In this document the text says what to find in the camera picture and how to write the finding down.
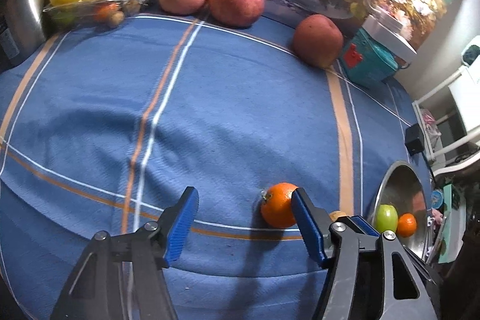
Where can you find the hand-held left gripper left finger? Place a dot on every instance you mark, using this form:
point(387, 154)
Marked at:
point(183, 222)

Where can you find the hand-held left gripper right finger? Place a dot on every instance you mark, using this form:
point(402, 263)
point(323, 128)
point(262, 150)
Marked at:
point(305, 226)

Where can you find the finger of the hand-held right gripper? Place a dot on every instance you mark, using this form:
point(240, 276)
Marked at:
point(363, 225)

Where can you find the large green apple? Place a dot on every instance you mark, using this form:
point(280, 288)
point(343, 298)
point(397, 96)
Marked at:
point(386, 218)

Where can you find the small brown kiwi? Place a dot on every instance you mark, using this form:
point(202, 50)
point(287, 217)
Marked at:
point(338, 215)

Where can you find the orange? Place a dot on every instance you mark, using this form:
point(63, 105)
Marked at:
point(277, 207)
point(407, 225)

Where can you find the steel bowl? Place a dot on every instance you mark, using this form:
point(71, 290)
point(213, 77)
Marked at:
point(397, 185)

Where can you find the round blue white tin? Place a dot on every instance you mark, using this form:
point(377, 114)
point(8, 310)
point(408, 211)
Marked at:
point(437, 198)

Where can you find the teal cardboard box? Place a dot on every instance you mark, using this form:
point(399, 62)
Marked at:
point(450, 248)

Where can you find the black power adapter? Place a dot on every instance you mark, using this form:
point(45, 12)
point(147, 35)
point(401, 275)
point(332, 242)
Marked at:
point(414, 140)

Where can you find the white chair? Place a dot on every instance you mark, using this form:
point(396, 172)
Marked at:
point(461, 164)

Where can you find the pink plastic bag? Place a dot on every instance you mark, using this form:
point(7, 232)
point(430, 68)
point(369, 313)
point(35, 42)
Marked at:
point(429, 125)

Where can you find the blue plaid tablecloth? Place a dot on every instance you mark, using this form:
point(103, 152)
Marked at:
point(225, 98)

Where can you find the teal plastic box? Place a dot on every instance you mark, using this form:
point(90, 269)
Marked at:
point(367, 65)

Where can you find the white rack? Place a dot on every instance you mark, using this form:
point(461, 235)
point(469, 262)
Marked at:
point(465, 87)

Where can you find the dark red apple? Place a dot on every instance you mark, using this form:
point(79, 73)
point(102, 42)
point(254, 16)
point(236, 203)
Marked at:
point(318, 40)

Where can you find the white gooseneck lamp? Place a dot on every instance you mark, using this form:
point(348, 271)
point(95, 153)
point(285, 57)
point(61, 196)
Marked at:
point(390, 39)

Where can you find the small tangerine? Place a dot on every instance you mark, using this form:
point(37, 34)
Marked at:
point(105, 12)

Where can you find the small green lime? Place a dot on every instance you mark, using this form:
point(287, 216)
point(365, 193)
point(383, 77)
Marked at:
point(63, 17)

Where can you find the steel thermos jug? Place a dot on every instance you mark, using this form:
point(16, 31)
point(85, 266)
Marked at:
point(22, 5)

